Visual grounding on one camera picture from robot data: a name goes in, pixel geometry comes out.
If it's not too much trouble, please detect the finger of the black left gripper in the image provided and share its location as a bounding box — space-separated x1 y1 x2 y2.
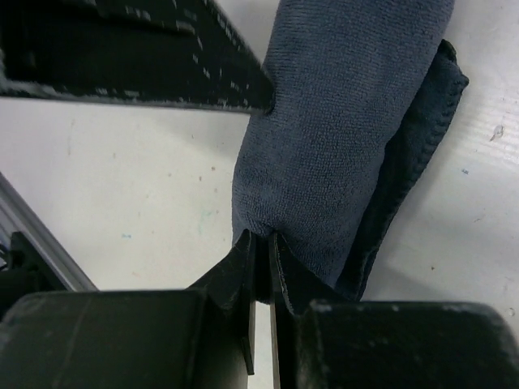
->
1 1 274 113

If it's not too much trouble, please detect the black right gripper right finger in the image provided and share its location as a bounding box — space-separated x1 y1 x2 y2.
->
268 235 518 388

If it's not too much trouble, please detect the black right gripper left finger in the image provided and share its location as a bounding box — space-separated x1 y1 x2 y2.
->
1 233 256 388

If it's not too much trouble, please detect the dark grey towel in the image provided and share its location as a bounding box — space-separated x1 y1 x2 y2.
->
232 1 468 301

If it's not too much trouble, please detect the aluminium mounting rail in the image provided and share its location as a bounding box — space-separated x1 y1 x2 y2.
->
1 177 97 292

